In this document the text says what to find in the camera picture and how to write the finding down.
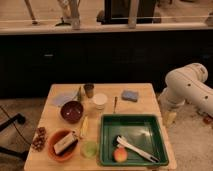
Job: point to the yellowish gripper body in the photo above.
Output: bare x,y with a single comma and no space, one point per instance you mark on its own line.
168,118

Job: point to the blue sponge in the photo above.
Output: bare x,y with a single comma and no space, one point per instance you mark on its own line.
130,95

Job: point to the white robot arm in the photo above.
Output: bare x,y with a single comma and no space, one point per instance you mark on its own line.
186,84

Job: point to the purple bowl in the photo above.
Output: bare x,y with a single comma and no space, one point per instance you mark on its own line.
72,111

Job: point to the orange bowl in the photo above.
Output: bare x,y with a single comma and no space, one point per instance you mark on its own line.
67,153

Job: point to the green plastic tray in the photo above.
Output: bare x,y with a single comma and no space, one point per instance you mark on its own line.
142,131

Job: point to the peach fruit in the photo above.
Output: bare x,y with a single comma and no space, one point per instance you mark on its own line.
120,155

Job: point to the white cup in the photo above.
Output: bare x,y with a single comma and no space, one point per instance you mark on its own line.
100,100

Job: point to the brown cup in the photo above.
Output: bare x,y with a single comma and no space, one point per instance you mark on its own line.
89,90

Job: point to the green plastic cup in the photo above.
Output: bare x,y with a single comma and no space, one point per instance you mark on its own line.
89,149

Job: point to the black and white eraser block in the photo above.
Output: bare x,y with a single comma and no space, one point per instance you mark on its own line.
64,143

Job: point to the light blue plate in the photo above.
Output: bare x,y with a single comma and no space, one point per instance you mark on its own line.
60,99

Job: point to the bunch of brown grapes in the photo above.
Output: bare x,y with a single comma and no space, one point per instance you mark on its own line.
39,141

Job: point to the black chair base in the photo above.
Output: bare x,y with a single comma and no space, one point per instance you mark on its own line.
8,131

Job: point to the brown handled utensil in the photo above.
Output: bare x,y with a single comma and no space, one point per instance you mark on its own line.
115,104

